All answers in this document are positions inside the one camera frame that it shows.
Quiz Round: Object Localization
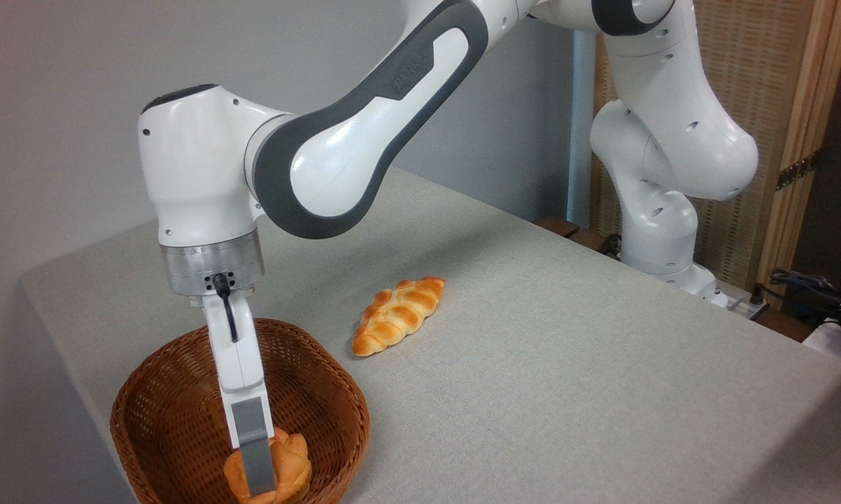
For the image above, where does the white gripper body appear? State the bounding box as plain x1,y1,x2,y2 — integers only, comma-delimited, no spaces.
204,290,266,394

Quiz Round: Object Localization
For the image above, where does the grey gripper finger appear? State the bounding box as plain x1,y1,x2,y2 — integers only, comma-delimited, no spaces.
225,388,278,498

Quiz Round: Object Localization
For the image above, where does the round knotted bread roll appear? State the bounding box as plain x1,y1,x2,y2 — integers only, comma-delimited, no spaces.
223,427,313,504

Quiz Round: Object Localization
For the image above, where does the long braided bread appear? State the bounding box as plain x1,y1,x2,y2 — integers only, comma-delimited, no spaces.
352,276,446,358

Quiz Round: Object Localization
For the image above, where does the brown wicker basket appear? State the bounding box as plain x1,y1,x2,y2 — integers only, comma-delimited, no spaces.
110,318,371,504

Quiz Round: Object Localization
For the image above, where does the grey tablecloth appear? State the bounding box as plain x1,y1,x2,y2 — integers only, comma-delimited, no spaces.
20,167,841,504

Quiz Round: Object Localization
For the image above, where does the brown wooden base block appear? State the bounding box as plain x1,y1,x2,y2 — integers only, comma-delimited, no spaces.
536,217,624,261

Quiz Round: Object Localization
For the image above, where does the light blue vertical pipe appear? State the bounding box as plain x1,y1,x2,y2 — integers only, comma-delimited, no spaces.
567,28,598,228

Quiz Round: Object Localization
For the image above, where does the black metal screen hinge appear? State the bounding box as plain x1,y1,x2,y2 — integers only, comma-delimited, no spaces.
776,150,821,191

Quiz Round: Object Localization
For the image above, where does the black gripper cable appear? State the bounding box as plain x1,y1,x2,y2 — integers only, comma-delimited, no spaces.
213,273,239,344

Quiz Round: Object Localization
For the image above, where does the black cable bundle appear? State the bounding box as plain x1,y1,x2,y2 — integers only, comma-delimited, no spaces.
756,268,841,330

